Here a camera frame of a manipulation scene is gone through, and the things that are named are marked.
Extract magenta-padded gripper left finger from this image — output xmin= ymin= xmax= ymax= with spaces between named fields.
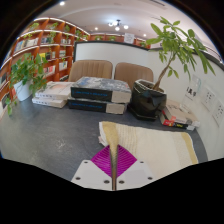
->
xmin=70 ymin=145 xmax=115 ymax=191

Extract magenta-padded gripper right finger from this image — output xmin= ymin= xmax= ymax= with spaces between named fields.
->
xmin=114 ymin=145 xmax=155 ymax=191

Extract cream and yellow striped towel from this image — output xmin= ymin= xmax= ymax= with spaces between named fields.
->
xmin=98 ymin=120 xmax=200 ymax=191

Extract red and white book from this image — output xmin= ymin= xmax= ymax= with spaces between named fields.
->
xmin=159 ymin=111 xmax=196 ymax=131

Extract dark thick book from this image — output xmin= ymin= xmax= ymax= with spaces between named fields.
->
xmin=67 ymin=97 xmax=128 ymax=115

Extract beige book with black print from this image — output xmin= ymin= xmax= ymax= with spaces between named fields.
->
xmin=164 ymin=99 xmax=201 ymax=126

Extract tall plant in black pot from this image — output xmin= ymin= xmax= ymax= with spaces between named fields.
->
xmin=128 ymin=16 xmax=216 ymax=122

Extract white flat book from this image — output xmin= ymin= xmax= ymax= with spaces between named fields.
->
xmin=34 ymin=81 xmax=75 ymax=101
xmin=31 ymin=96 xmax=69 ymax=109

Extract grey marbled thick book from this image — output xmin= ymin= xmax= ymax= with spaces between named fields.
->
xmin=70 ymin=76 xmax=133 ymax=104

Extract leafy plant in white pot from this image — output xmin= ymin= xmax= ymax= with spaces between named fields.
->
xmin=4 ymin=53 xmax=50 ymax=116

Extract small white paper sign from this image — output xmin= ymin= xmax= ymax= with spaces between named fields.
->
xmin=123 ymin=32 xmax=136 ymax=45

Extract orange wooden bookshelf unit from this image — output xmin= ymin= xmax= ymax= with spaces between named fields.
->
xmin=0 ymin=16 xmax=151 ymax=116

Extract ceiling chandelier with round bulbs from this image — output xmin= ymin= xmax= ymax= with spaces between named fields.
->
xmin=107 ymin=19 xmax=130 ymax=33

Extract recessed ceiling lights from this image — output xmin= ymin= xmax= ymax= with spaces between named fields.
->
xmin=59 ymin=0 xmax=101 ymax=33

